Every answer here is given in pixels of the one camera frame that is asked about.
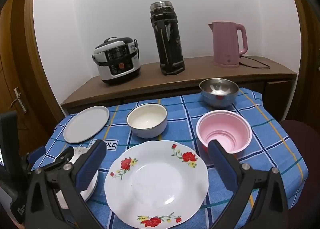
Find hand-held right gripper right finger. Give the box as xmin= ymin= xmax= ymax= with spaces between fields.
xmin=208 ymin=140 xmax=289 ymax=229

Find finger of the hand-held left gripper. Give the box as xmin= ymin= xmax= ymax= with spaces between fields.
xmin=51 ymin=148 xmax=76 ymax=168
xmin=24 ymin=146 xmax=47 ymax=171

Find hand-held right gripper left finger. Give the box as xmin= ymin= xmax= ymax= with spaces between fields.
xmin=24 ymin=140 xmax=107 ymax=229

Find small white patterned plate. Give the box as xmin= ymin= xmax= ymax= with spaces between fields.
xmin=55 ymin=146 xmax=99 ymax=210

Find pink plastic bowl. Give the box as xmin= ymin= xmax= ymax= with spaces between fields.
xmin=196 ymin=110 xmax=252 ymax=161

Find plain grey plate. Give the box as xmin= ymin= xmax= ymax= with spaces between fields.
xmin=63 ymin=106 xmax=110 ymax=144

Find white floral plate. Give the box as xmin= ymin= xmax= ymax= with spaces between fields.
xmin=104 ymin=140 xmax=209 ymax=227

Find white enamel bowl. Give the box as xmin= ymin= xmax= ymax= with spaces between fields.
xmin=126 ymin=103 xmax=167 ymax=138

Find stainless steel bowl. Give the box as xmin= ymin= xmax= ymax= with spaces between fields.
xmin=199 ymin=78 xmax=239 ymax=107

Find blue plaid tablecloth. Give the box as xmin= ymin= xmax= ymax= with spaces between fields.
xmin=25 ymin=88 xmax=308 ymax=229

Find wooden door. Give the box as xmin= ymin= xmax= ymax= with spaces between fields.
xmin=0 ymin=0 xmax=52 ymax=152

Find dark red chair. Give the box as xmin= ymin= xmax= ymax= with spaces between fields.
xmin=279 ymin=120 xmax=320 ymax=229

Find brown wooden sideboard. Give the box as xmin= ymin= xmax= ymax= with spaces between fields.
xmin=61 ymin=55 xmax=297 ymax=114

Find silver black rice cooker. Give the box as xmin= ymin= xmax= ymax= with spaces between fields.
xmin=92 ymin=37 xmax=141 ymax=86

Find pink electric kettle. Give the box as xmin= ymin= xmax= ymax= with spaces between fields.
xmin=208 ymin=21 xmax=248 ymax=68

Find tall black thermos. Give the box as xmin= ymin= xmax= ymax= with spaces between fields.
xmin=150 ymin=1 xmax=186 ymax=76

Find metal door handle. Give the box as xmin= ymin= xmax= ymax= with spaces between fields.
xmin=11 ymin=87 xmax=27 ymax=114

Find wooden door frame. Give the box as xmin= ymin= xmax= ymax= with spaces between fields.
xmin=24 ymin=0 xmax=67 ymax=121
xmin=290 ymin=0 xmax=320 ymax=122

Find black kettle power cable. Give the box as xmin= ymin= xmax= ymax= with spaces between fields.
xmin=239 ymin=55 xmax=271 ymax=69

